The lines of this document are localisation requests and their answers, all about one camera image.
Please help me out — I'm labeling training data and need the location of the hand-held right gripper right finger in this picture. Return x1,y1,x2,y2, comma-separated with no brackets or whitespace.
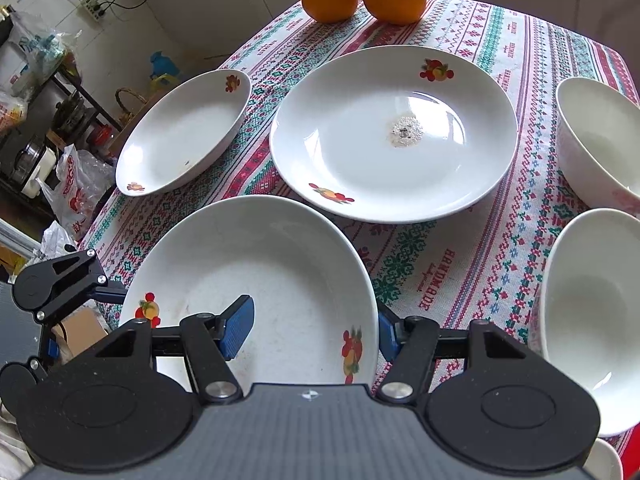
375,301,547,404

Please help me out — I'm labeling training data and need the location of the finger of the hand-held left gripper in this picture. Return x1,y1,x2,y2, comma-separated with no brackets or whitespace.
29,339,62,370
42,249,127,322

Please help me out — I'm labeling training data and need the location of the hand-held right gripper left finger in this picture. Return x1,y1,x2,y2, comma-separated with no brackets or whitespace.
95,294,256,404

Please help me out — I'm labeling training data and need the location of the white oval fruit-print plate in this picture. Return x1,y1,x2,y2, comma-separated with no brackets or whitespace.
115,69,252,197
119,195,381,387

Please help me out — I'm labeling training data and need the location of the white round fruit-print plate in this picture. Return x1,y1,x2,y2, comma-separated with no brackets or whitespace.
270,45,519,224

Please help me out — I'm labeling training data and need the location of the white ceramic bowl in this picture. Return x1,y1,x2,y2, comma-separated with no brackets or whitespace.
541,208,640,438
556,77,640,211

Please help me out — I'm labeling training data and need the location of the brown cardboard box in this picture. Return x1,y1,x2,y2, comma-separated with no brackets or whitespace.
52,307,110,361

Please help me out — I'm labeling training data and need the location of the crumpled white plastic bag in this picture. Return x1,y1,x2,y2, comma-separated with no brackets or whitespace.
39,220,78,261

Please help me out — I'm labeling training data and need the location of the red-printed plastic bag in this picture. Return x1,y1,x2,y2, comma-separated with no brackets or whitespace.
39,144,117,228

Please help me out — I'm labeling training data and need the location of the white plastic container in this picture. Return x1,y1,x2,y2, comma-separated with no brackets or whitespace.
20,149,58,198

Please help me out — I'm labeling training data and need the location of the stainless steel pot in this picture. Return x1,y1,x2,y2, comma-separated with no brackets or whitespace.
14,139,46,181

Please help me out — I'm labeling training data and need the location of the wicker basket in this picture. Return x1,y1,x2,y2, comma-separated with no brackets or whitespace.
115,87,151,126

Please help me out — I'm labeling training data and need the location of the black metal shelf rack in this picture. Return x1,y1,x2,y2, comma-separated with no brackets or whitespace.
0,67,123,211

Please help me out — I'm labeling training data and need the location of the blue plastic toy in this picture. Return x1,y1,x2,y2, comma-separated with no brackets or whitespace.
149,51,180,81

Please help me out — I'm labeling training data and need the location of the small white dish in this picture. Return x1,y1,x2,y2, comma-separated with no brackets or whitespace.
584,437,624,480

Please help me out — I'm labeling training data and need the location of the white power strip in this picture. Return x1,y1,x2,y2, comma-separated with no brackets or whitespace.
81,0,109,23

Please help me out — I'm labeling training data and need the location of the white kitchen base cabinet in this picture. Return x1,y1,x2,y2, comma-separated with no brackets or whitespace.
145,0,640,61

